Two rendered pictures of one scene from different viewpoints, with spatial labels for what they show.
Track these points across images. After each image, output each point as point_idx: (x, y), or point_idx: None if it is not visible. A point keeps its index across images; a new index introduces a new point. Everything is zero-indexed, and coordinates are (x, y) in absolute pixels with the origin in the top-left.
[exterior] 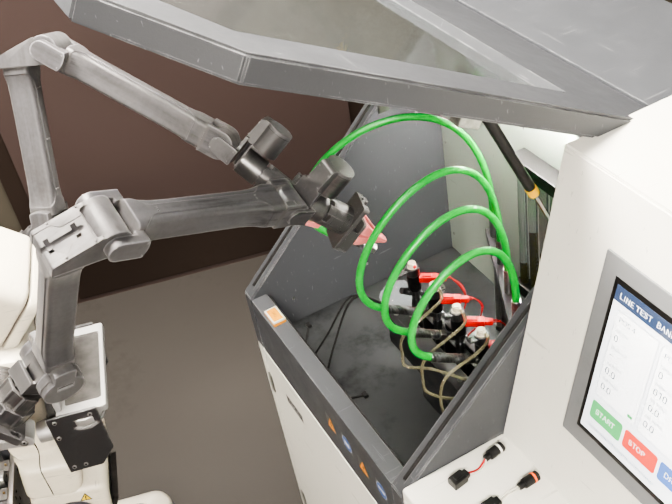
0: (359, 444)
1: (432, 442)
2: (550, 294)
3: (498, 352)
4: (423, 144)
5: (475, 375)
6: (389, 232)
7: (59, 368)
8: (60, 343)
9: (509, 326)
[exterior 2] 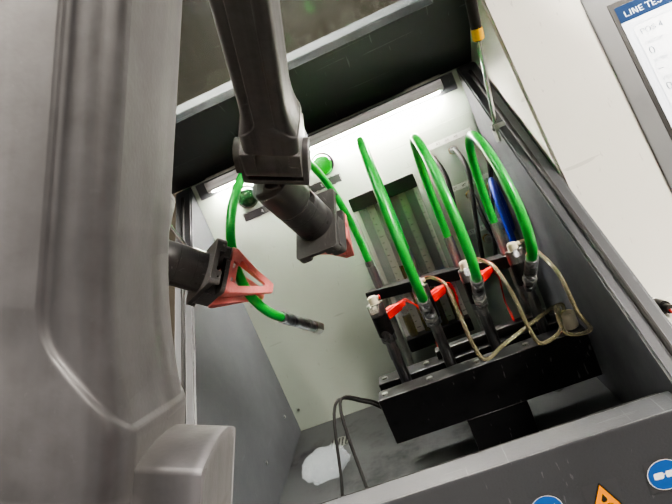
0: (585, 442)
1: (647, 311)
2: (559, 104)
3: (568, 202)
4: (238, 311)
5: (580, 233)
6: (262, 416)
7: (166, 437)
8: (148, 204)
9: (544, 185)
